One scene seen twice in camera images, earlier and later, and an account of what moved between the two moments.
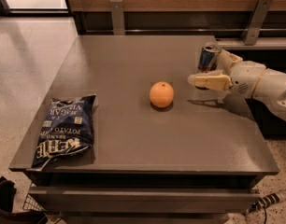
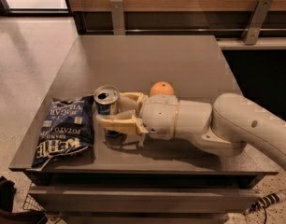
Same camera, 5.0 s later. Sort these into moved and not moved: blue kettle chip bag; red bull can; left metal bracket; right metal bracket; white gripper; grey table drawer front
Moved: red bull can; white gripper
Not moved: grey table drawer front; blue kettle chip bag; left metal bracket; right metal bracket
